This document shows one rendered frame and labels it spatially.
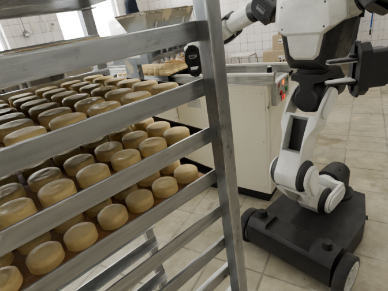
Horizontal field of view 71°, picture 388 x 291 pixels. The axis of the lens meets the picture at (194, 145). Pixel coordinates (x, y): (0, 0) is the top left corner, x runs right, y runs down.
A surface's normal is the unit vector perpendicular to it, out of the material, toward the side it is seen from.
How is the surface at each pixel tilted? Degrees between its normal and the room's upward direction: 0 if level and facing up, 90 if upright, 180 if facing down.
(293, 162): 58
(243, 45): 90
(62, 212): 90
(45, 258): 0
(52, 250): 0
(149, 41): 90
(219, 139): 90
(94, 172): 0
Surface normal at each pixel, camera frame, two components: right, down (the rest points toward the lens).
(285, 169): -0.70, -0.15
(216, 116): -0.73, 0.39
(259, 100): -0.56, 0.43
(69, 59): 0.66, 0.23
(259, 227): -0.63, -0.35
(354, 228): -0.15, -0.89
